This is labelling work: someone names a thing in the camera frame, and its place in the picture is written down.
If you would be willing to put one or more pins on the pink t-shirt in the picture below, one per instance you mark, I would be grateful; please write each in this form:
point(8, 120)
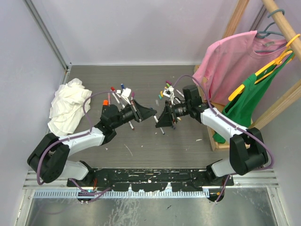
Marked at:
point(229, 62)

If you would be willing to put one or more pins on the yellow clothes hanger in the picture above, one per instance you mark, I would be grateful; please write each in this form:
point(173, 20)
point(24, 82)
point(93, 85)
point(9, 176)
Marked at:
point(268, 69)

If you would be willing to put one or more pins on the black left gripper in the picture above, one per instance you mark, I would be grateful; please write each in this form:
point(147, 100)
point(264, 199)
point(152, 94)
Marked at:
point(140, 113)

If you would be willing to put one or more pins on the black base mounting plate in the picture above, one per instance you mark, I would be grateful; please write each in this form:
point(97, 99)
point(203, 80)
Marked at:
point(150, 180)

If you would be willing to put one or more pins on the green tank top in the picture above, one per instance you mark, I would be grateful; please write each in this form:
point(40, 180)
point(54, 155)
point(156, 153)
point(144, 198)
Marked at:
point(241, 108)

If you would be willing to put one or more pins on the orange capped black highlighter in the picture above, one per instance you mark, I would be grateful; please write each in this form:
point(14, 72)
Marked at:
point(105, 102)

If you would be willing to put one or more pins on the wooden hanging rod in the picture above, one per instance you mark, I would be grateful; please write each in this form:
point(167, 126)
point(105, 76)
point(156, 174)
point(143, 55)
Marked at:
point(284, 26)

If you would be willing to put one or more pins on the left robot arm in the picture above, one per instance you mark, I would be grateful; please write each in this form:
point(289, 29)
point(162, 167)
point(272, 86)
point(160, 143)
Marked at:
point(50, 158)

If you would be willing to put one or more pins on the white crumpled cloth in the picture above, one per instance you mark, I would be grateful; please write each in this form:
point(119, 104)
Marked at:
point(68, 106)

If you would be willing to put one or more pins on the grey-blue clothes hanger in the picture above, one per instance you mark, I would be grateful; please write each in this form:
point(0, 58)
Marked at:
point(265, 33)

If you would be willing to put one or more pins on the white slotted cable duct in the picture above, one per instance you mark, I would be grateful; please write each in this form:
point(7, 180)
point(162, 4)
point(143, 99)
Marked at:
point(74, 193)

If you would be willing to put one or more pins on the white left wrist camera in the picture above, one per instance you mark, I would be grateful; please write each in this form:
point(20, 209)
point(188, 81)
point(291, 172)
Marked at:
point(125, 94)

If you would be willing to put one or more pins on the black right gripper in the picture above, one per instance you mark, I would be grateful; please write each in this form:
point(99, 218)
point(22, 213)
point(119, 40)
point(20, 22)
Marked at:
point(168, 114)

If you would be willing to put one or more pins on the red capped white marker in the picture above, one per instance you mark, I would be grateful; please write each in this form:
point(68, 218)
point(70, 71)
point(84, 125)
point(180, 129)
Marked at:
point(114, 94)

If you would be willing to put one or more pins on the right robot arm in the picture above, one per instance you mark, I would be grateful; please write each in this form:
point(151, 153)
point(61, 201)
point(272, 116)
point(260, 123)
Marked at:
point(247, 149)

